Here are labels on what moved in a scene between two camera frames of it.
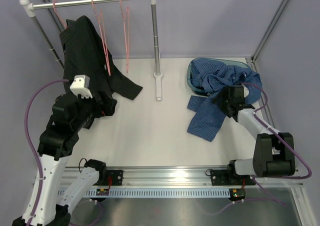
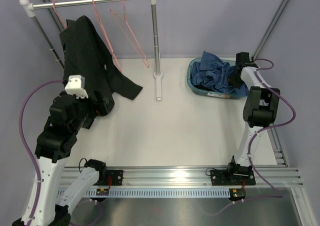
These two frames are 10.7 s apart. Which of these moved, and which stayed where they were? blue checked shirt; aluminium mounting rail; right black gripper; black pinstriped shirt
Moved: right black gripper; blue checked shirt
Stayed: black pinstriped shirt; aluminium mounting rail
